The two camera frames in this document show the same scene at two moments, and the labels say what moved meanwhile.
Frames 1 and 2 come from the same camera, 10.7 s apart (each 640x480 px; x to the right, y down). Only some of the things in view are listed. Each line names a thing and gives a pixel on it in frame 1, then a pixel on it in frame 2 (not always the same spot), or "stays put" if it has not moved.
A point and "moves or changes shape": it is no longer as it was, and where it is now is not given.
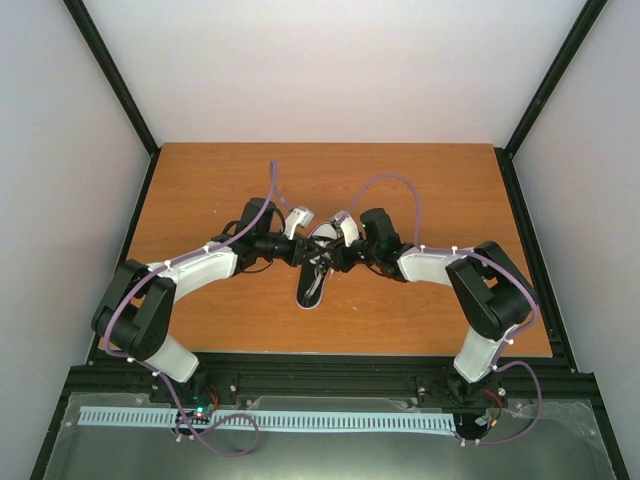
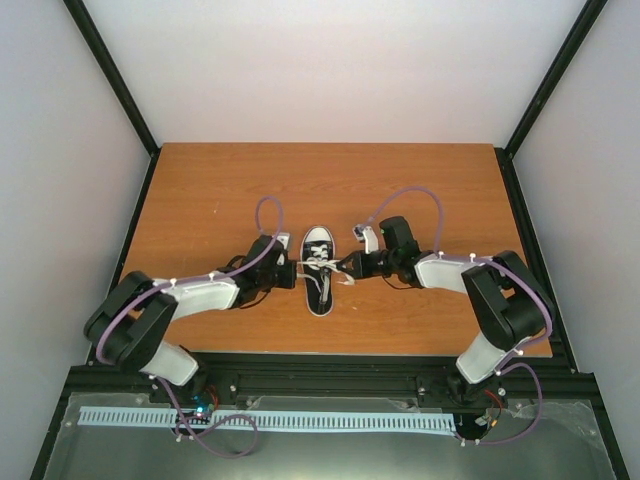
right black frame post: (584, 24) stays put
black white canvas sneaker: (315, 265) moves or changes shape
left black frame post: (97, 45) stays put
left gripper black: (299, 257) -> (289, 281)
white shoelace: (319, 271) moves or changes shape
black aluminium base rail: (553, 377) stays put
